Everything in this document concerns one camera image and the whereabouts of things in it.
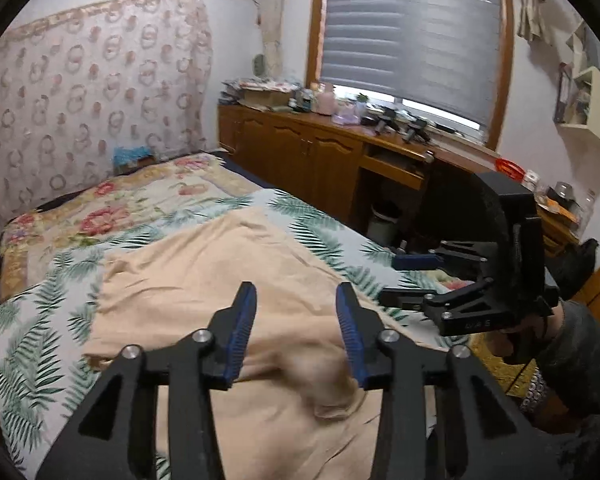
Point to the pink container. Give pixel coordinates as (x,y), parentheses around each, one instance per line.
(325,100)

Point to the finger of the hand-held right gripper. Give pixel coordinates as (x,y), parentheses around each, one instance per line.
(410,299)
(415,261)

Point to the pile of books and papers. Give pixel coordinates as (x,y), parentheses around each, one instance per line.
(260,92)

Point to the floral leaf-print bedspread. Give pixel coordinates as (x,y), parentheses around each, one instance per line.
(145,200)

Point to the person's right forearm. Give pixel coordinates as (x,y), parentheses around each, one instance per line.
(585,355)

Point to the wooden window frame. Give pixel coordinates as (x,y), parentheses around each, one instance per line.
(317,35)

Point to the white wall shelf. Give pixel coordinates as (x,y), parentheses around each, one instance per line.
(587,95)

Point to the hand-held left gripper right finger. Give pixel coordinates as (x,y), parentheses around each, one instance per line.
(347,330)

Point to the grey window blind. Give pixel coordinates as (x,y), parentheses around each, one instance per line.
(410,25)

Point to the beige printed t-shirt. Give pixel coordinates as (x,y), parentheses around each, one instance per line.
(190,270)

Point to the upright patterned mattress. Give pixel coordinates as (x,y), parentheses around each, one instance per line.
(80,85)

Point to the clear purple box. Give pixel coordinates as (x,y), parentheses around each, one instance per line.
(347,115)

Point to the red plastic basket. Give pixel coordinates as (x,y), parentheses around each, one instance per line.
(510,166)

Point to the lace curtain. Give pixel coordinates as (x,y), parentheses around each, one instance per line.
(270,15)

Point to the hanging beige cloth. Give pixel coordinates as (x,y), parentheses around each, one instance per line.
(527,5)

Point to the glass jar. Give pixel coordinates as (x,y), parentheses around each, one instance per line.
(586,205)

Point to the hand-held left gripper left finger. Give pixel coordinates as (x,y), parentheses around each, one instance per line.
(242,330)

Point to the white trash bin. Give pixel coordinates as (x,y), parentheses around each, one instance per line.
(384,222)

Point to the blue box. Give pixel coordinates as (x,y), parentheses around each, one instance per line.
(130,157)

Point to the wooden cabinet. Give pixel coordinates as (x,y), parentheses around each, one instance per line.
(290,155)

